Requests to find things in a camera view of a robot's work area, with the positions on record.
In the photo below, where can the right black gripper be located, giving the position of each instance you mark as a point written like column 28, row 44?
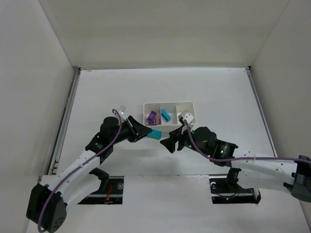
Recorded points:
column 181, row 140

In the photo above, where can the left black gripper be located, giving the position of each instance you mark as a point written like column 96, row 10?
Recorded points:
column 132, row 129

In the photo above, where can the teal lego brick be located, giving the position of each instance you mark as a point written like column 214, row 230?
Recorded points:
column 165, row 115
column 155, row 134

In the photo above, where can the purple curved lego brick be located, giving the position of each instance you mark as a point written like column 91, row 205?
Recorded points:
column 151, row 122

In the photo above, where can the purple lego plate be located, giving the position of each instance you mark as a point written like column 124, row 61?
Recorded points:
column 151, row 117

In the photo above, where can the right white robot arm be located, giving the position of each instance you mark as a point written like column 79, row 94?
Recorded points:
column 246, row 169

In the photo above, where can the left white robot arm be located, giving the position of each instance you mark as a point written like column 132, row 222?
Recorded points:
column 49, row 203

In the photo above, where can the white three-compartment tray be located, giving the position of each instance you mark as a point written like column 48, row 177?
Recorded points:
column 173, row 109

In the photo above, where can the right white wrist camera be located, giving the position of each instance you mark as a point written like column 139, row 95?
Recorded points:
column 187, row 117

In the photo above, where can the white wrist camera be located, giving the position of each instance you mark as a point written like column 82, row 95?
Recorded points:
column 187, row 117
column 121, row 110

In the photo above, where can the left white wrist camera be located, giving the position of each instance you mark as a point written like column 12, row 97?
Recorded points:
column 121, row 110

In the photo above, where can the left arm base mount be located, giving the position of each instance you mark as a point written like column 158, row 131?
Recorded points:
column 110, row 191

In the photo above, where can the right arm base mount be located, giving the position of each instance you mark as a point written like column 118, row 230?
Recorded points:
column 225, row 189

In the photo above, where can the left aluminium rail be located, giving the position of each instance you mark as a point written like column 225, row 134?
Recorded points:
column 54, row 158

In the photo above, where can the aluminium rail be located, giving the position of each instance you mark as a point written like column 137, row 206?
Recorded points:
column 249, row 74
column 54, row 158

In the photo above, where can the right aluminium rail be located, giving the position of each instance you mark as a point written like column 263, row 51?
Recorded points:
column 249, row 74

